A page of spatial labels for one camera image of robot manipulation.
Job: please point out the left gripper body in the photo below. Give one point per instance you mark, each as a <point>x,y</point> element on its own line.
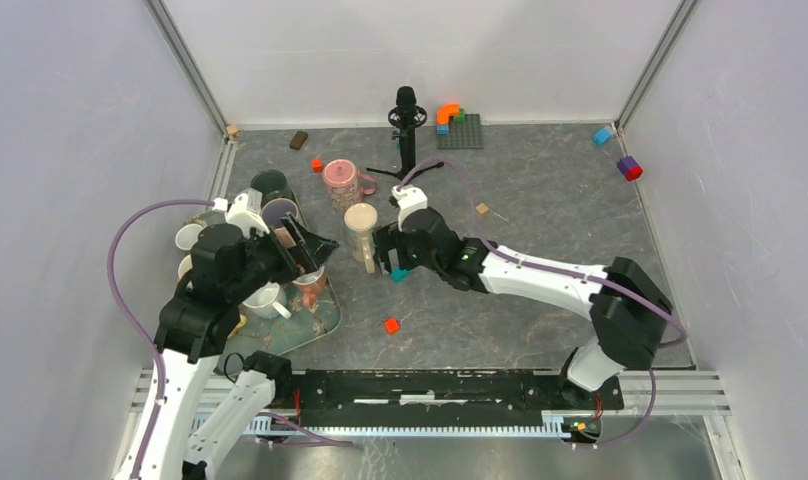
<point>284,261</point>

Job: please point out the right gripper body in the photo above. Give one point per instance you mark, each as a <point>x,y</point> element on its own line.
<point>407,257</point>

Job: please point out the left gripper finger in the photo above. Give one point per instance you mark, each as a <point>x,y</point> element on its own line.
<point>313,254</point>
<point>300,236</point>

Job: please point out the salmon flower mug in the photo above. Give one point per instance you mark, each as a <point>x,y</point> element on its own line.
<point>310,286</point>

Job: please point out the tall seashell cream mug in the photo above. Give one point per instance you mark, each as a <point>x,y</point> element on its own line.
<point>360,220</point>

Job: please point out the iridescent pink mug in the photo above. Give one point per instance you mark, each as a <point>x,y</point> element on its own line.
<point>274,211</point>

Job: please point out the blue white mug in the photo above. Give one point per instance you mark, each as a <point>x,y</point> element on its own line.
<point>268,302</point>

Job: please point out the dark green mug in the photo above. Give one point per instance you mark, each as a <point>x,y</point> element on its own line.
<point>272,185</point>

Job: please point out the light green mug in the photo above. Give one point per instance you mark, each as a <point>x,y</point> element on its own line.
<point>184,266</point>

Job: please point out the small grey-blue mug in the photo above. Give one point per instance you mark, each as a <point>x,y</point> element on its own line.
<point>187,236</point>

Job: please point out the yellow mug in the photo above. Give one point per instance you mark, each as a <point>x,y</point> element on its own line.
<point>240,324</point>

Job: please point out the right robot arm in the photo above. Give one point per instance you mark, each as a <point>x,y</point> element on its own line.
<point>625,307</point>

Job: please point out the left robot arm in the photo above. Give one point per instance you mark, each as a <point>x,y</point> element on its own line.
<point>228,266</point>

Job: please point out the pink ghost pattern mug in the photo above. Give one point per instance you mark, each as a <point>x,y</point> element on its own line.
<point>346,184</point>

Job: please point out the teal block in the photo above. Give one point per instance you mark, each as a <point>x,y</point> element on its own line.
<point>397,274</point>

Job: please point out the small tan wooden block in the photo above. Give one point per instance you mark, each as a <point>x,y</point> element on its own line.
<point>482,209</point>

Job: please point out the floral green tray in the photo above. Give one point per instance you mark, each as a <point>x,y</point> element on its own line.
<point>280,336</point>

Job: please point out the red cube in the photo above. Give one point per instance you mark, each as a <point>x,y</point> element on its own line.
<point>392,326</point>

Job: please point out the brown block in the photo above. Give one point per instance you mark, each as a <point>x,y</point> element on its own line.
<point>298,140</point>

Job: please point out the grey lego baseplate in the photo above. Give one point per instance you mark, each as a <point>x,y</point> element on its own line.
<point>467,135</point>

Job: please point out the black microphone on tripod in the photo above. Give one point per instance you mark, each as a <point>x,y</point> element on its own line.
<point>405,117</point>

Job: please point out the orange curved block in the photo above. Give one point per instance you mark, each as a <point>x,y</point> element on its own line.
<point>446,113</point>

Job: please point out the blue block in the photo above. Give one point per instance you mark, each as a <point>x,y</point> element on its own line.
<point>603,136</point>

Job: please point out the purple red block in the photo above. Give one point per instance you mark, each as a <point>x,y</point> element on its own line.
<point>629,168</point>

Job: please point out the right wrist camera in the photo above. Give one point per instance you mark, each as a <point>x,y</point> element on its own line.
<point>409,199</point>

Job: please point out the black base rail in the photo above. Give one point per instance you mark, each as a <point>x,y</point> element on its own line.
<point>430,398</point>

